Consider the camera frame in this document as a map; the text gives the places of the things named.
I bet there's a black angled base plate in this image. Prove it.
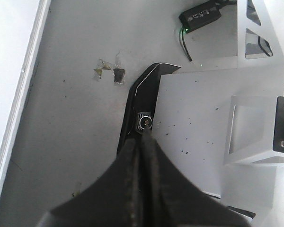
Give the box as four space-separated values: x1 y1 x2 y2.
117 62 181 153

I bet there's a torn tape residue piece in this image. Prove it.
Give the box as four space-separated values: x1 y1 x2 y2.
93 51 126 85

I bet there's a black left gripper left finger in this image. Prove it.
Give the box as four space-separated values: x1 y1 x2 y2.
37 139 140 227

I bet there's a black power adapter brick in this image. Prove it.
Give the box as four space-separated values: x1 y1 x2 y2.
179 0 222 33

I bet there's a black whiteboard marker with tape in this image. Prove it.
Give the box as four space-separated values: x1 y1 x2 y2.
133 112 153 134

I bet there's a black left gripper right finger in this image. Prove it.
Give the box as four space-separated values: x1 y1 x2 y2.
141 133 250 227

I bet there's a white metal robot stand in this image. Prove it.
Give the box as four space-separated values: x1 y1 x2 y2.
153 0 284 213

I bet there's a white whiteboard with aluminium frame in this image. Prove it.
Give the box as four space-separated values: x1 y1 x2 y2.
0 0 50 195

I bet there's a black bracket with screws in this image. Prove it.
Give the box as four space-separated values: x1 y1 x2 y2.
273 96 284 153

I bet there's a black power cable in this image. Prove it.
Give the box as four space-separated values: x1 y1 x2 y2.
178 32 193 62

